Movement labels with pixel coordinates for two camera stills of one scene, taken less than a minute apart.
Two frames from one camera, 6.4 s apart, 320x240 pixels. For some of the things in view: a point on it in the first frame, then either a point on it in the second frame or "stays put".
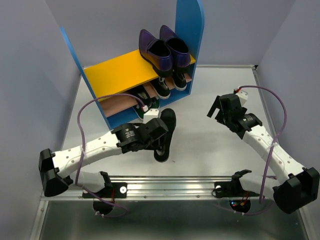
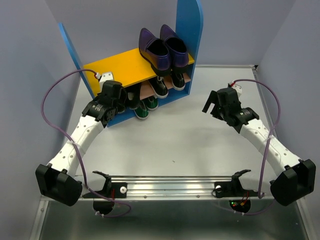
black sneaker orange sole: x=159 y=85 stays put
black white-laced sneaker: x=179 y=79 stays put
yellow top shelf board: x=120 y=73 stays put
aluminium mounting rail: x=158 y=188 stays put
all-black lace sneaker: x=141 y=92 -> x=133 y=96
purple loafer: x=157 y=52 stays put
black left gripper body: x=152 y=145 -> x=116 y=106
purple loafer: x=179 y=48 stays put
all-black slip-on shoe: x=168 y=117 -> x=122 y=101
